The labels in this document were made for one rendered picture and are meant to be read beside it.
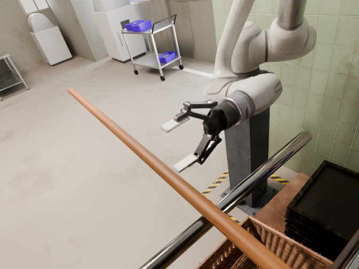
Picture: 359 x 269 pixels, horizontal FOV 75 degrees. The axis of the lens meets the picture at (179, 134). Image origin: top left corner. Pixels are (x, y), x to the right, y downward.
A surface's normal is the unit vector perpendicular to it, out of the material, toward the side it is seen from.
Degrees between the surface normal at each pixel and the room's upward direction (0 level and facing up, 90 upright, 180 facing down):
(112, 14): 90
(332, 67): 90
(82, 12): 90
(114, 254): 0
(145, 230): 0
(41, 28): 90
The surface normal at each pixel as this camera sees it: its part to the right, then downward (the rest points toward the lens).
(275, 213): -0.20, -0.79
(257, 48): -0.16, 0.53
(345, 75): -0.78, 0.49
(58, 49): 0.65, 0.34
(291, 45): -0.04, 0.90
